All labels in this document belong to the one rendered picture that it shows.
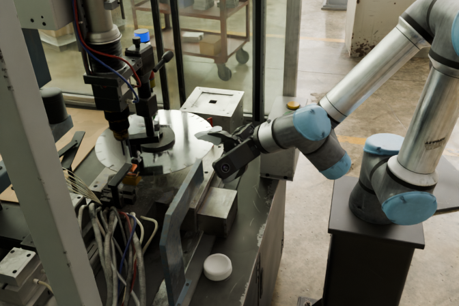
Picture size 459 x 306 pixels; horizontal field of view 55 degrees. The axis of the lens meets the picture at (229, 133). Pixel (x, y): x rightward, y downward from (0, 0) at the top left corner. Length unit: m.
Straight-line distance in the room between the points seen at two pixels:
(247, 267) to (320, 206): 1.34
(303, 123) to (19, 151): 0.61
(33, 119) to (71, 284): 0.22
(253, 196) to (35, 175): 0.94
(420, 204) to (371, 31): 3.21
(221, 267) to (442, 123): 0.60
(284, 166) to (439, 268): 1.14
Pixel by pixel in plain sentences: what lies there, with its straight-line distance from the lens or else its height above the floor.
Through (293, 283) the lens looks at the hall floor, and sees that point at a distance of 2.08.
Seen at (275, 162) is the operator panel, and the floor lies 0.81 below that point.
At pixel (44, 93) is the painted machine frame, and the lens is 1.20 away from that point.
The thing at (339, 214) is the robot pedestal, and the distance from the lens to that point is 1.30.
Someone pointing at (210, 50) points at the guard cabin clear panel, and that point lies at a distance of 1.58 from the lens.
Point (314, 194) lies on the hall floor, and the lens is 2.52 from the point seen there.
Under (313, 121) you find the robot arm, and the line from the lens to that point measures 0.92.
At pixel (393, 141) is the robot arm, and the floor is 0.98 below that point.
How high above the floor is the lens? 1.62
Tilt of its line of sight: 33 degrees down
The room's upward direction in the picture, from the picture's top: 2 degrees counter-clockwise
